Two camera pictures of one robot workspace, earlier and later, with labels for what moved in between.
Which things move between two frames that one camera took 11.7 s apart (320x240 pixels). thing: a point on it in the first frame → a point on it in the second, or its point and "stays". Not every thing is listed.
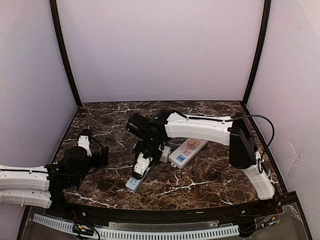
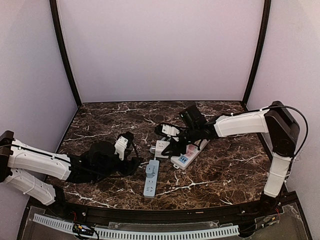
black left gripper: x=99 y=157 → x=130 y=165
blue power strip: x=133 y=184 → x=151 y=184
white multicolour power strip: x=186 y=152 stays
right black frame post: x=262 y=41 stays
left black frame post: x=53 y=7 stays
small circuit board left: x=83 y=229 stays
